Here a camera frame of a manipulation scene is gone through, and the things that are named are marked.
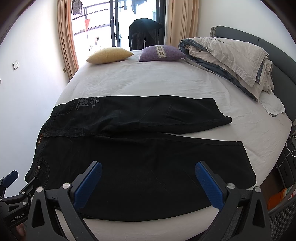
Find black jeans pants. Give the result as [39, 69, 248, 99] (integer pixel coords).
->
[25, 95, 256, 221]

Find person's left hand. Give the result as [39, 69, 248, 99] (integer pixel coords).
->
[16, 223, 26, 240]

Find orange white bag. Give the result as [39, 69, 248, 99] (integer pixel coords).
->
[267, 187, 292, 210]

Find dark bedside table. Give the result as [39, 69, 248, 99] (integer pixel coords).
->
[273, 132, 295, 188]

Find white bed sheet mattress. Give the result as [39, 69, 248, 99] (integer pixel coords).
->
[57, 51, 292, 240]

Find white flat pillow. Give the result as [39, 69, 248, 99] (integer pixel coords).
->
[259, 91, 285, 117]

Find beige grey folded duvet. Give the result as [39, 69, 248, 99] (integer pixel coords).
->
[179, 37, 274, 101]

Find yellow pillow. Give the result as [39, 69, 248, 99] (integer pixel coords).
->
[86, 47, 134, 64]

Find dark grey headboard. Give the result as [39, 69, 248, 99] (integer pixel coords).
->
[210, 25, 296, 121]

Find purple patterned pillow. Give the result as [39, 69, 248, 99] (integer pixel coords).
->
[139, 45, 186, 62]

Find black garment on rack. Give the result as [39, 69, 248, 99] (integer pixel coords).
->
[128, 18, 163, 51]

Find left beige curtain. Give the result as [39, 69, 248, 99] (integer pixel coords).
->
[57, 0, 79, 80]

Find beige curtain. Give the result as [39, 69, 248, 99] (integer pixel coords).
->
[57, 0, 79, 80]
[165, 0, 199, 47]

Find right beige curtain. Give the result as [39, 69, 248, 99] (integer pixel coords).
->
[165, 0, 199, 47]

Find white wall socket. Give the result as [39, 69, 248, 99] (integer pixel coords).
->
[13, 60, 20, 70]

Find black sliding door frame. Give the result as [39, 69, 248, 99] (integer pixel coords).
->
[109, 0, 120, 47]

